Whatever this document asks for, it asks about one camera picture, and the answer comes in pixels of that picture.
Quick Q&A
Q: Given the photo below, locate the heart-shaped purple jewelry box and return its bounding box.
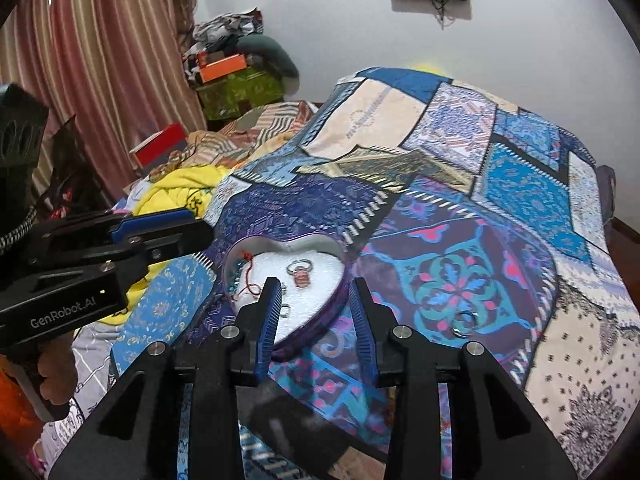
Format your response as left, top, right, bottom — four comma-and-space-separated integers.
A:
220, 233, 349, 361

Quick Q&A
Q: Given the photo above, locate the person's left hand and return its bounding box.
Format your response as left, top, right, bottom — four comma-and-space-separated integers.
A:
38, 333, 78, 405

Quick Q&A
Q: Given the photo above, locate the yellow duck towel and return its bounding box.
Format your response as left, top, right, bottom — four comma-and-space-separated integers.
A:
101, 165, 231, 326

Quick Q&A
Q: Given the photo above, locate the red and white box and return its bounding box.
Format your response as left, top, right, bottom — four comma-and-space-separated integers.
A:
129, 122, 188, 170

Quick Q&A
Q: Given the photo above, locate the striped beige blanket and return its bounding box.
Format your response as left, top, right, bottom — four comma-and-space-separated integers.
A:
150, 101, 319, 182

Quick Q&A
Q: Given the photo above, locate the blue patchwork bedspread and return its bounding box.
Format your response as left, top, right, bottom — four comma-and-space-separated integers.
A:
112, 68, 639, 479

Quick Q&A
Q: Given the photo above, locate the orange box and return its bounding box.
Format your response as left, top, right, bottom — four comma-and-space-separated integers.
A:
195, 52, 247, 84

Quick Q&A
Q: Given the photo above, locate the striped pink curtain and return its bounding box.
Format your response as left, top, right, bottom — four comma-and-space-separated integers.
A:
1, 0, 206, 200

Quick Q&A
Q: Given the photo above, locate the dark green cushion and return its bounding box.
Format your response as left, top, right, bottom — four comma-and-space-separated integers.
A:
236, 34, 299, 96

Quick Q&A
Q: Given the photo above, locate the ring with pink stone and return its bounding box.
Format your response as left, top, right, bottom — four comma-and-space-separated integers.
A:
285, 257, 315, 290

